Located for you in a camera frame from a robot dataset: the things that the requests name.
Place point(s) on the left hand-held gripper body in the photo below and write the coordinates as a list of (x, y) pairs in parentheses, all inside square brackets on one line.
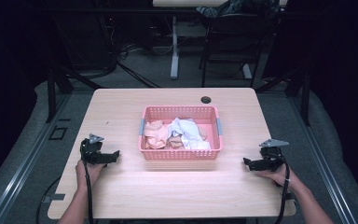
[(91, 152)]

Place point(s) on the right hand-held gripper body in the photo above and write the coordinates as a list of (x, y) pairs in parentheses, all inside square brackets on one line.
[(272, 157)]

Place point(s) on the person's left hand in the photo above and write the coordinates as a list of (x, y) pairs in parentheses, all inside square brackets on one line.
[(93, 172)]

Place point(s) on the person's right hand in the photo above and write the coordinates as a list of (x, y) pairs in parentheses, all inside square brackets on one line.
[(278, 178)]

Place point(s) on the grey tape strip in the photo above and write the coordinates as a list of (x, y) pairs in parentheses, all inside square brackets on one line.
[(290, 196), (57, 197)]

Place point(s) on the peach pink cloth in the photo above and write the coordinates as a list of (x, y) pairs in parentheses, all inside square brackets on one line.
[(155, 133)]

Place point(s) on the pink plastic basket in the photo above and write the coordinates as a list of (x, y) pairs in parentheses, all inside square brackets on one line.
[(180, 154)]

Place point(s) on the white cloth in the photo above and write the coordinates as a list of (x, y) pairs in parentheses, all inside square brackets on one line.
[(189, 130)]

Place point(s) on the white desk leg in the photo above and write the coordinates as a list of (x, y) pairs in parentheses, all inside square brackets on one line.
[(174, 49), (247, 71)]

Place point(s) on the black chair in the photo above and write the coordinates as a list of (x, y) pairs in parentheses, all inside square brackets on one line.
[(230, 37)]

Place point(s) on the grey patterned cloth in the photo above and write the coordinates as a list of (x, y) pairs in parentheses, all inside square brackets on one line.
[(220, 9)]

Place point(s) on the aluminium floor rail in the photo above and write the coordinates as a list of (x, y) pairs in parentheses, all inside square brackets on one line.
[(28, 158), (323, 161)]

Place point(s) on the black metal frame post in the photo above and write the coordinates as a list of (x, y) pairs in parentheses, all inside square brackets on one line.
[(51, 93), (305, 96)]

